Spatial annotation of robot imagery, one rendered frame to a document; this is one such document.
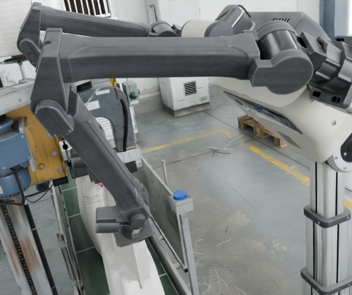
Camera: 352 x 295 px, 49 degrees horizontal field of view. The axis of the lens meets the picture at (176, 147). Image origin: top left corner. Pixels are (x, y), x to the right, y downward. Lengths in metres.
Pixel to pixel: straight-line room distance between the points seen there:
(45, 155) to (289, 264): 1.64
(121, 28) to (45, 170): 0.68
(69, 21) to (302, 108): 0.66
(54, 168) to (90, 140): 0.86
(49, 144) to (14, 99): 0.29
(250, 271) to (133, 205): 1.71
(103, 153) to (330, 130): 0.50
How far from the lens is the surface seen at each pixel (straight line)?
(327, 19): 7.18
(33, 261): 1.83
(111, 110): 1.53
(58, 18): 1.14
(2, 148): 1.27
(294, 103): 0.85
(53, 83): 0.62
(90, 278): 2.08
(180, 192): 1.64
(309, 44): 0.66
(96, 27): 1.15
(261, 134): 4.33
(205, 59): 0.62
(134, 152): 1.60
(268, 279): 2.46
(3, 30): 1.27
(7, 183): 1.37
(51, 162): 1.57
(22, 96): 1.35
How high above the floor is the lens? 1.65
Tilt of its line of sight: 22 degrees down
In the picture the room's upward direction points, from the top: 9 degrees counter-clockwise
